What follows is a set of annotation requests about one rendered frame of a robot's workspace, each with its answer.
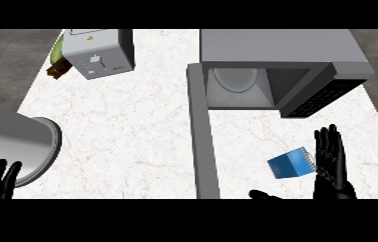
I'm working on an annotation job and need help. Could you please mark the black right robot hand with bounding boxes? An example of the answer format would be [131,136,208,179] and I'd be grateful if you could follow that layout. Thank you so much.
[248,123,359,200]

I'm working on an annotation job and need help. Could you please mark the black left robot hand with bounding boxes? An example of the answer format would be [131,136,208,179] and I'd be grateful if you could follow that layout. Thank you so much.
[0,158,23,200]

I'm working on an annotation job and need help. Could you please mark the blue milk carton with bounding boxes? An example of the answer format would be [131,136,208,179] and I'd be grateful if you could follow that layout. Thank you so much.
[266,146,317,180]

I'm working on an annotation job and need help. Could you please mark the grey microwave door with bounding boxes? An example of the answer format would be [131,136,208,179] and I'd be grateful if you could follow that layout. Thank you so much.
[184,63,221,200]

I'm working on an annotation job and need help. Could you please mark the grey microwave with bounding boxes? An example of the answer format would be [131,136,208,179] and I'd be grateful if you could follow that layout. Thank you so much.
[199,29,376,119]

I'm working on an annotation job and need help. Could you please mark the large silver pot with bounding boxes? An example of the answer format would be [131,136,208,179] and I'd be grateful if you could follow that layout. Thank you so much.
[0,106,63,189]

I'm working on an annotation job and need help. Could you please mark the green plant in brown pot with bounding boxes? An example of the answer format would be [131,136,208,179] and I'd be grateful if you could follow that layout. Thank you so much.
[46,32,74,81]

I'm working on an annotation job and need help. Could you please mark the silver toaster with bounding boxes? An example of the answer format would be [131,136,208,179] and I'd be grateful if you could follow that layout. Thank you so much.
[60,29,137,81]

